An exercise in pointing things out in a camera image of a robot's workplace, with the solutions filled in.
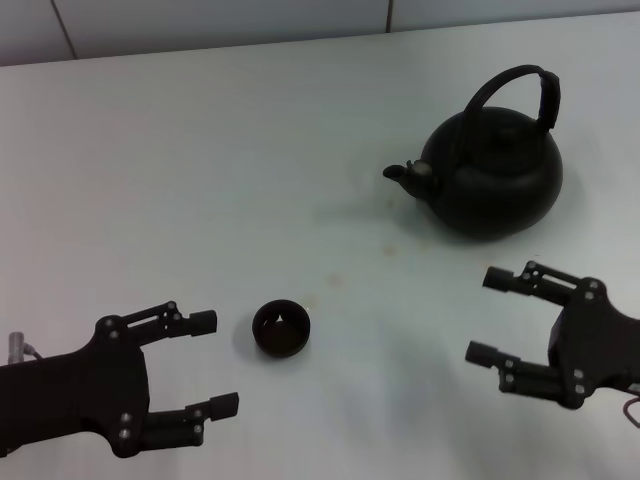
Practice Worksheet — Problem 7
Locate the small black teacup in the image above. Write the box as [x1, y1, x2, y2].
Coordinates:
[251, 298, 312, 360]

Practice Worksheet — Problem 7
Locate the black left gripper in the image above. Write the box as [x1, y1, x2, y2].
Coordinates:
[0, 299, 240, 459]

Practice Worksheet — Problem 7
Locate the left gripper connector cable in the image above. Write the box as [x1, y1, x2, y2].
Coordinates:
[7, 331, 44, 366]

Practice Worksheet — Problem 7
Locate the right gripper connector cable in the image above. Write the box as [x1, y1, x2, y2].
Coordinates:
[621, 383, 640, 429]

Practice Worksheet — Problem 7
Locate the black round teapot with handle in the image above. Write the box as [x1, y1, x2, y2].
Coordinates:
[382, 64, 565, 244]

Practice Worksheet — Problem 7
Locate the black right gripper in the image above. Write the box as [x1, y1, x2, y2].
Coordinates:
[464, 259, 640, 411]

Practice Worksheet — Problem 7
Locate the gripper connector cable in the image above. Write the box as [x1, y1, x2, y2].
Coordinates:
[7, 331, 44, 366]
[621, 383, 640, 429]

